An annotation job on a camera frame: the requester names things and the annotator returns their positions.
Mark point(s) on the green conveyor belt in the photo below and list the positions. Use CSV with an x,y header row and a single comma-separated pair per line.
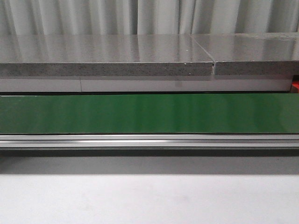
x,y
150,113

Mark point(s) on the grey granite slab left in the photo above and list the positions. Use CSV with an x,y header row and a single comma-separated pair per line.
x,y
102,55

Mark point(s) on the grey granite slab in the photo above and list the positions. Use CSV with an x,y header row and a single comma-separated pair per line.
x,y
269,54
102,55

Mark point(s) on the grey granite slab right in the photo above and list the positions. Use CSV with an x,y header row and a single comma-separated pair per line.
x,y
269,54

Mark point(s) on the red plastic tray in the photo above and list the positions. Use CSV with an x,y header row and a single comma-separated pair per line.
x,y
295,87

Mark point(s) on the grey pleated curtain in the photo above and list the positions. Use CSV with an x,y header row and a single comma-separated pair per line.
x,y
131,17

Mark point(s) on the aluminium conveyor frame rail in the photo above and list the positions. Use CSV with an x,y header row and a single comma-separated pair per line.
x,y
268,141

